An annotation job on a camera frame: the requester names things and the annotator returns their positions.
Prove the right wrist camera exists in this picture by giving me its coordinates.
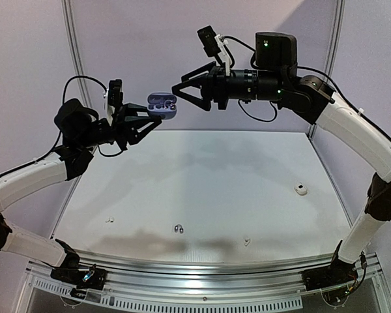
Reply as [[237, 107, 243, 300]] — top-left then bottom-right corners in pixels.
[[197, 25, 235, 76]]

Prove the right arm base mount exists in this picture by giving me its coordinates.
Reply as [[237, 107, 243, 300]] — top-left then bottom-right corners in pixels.
[[301, 260, 358, 291]]

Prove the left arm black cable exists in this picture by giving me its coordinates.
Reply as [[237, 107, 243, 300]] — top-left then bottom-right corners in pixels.
[[42, 74, 126, 164]]

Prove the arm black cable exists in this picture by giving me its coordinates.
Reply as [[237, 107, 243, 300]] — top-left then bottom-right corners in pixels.
[[221, 35, 391, 151], [42, 74, 126, 164]]

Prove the white earbud charging case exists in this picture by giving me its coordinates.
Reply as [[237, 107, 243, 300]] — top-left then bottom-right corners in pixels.
[[294, 183, 308, 196]]

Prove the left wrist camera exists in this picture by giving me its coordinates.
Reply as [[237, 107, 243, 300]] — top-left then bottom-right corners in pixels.
[[104, 79, 123, 126]]

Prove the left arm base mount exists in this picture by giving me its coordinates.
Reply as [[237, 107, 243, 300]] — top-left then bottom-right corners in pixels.
[[50, 259, 108, 290]]

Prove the right aluminium frame post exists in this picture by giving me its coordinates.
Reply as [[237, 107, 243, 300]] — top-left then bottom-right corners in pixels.
[[306, 0, 346, 140]]

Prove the perforated cable tray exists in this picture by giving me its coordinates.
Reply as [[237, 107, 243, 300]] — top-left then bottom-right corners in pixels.
[[26, 278, 303, 312]]

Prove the left aluminium frame post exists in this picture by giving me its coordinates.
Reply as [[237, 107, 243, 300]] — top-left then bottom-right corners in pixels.
[[61, 0, 96, 111]]

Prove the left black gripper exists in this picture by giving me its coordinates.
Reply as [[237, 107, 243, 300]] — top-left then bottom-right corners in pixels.
[[76, 102, 161, 150]]

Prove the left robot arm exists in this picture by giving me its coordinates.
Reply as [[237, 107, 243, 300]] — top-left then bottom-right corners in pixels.
[[0, 98, 162, 283]]

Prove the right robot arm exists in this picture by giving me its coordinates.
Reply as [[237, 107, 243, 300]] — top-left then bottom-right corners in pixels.
[[172, 27, 391, 284]]

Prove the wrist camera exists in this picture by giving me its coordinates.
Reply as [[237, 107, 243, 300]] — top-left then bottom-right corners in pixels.
[[104, 79, 123, 126], [197, 25, 235, 76]]

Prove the silver ear-hook earbud pair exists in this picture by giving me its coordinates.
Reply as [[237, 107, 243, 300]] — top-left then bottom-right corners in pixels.
[[174, 224, 184, 234]]

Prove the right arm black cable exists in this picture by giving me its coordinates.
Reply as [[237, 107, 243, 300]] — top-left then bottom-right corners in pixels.
[[221, 35, 391, 151]]

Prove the dark round earbud pair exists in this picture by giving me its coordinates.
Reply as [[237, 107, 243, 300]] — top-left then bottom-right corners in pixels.
[[162, 100, 176, 111]]

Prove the aluminium frame post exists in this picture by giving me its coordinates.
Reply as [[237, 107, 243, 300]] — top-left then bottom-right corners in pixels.
[[61, 0, 96, 111], [306, 0, 346, 140]]

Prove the white earbud right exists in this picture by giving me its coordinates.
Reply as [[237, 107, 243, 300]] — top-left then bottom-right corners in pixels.
[[243, 237, 251, 246]]

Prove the blue-grey earbud charging case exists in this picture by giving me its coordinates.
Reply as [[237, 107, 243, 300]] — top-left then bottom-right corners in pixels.
[[147, 92, 177, 120]]

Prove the front aluminium rail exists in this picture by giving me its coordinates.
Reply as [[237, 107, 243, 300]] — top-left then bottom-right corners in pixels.
[[25, 250, 382, 296]]

